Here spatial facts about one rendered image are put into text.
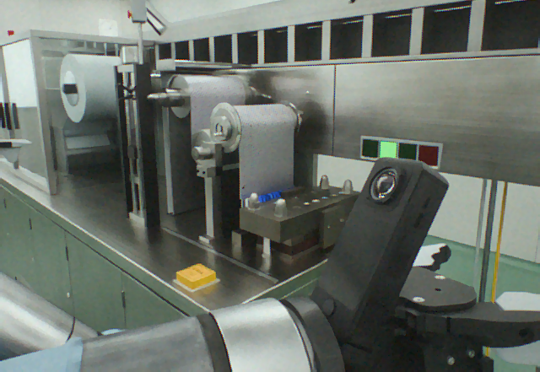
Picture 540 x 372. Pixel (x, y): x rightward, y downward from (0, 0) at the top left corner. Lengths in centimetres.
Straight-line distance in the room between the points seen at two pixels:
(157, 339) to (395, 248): 13
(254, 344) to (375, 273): 8
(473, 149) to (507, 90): 16
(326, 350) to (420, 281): 9
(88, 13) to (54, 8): 47
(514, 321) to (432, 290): 5
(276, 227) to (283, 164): 31
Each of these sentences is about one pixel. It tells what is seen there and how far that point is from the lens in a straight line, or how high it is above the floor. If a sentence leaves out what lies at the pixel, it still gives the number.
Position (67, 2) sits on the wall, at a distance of 692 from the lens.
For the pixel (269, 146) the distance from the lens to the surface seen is 123.
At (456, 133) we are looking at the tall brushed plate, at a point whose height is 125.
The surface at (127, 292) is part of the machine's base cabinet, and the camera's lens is 133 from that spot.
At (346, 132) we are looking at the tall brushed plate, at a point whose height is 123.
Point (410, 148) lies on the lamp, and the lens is 118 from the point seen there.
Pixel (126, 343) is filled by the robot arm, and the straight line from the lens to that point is 21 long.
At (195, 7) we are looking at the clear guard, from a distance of 185.
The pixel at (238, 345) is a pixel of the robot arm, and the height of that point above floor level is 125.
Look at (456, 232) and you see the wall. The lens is 378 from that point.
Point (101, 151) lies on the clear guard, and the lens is 206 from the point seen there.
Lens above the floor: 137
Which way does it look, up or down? 12 degrees down
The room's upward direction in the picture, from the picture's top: straight up
